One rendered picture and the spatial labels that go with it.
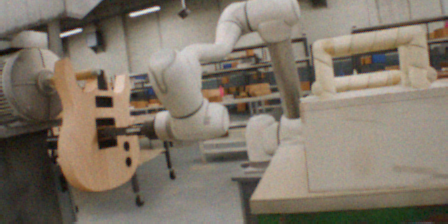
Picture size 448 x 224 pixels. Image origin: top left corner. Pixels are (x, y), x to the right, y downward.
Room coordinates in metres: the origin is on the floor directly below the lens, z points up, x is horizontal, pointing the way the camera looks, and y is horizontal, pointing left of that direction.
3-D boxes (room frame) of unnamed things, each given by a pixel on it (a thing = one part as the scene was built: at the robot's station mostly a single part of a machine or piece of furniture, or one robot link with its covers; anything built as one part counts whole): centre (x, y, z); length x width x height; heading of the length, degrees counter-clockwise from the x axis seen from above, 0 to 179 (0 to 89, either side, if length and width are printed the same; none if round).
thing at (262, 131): (1.52, -0.15, 0.87); 0.18 x 0.16 x 0.22; 67
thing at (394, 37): (0.52, -0.26, 1.20); 0.20 x 0.03 x 0.03; 69
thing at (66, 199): (1.19, 0.80, 0.93); 0.15 x 0.10 x 0.55; 73
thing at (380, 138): (0.57, -0.28, 1.02); 0.27 x 0.15 x 0.17; 70
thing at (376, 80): (0.67, -0.32, 1.12); 0.20 x 0.03 x 0.03; 69
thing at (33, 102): (1.03, 0.78, 1.25); 0.41 x 0.27 x 0.26; 73
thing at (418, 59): (0.49, -0.34, 1.15); 0.03 x 0.03 x 0.09
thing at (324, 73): (0.55, -0.18, 1.15); 0.03 x 0.03 x 0.09
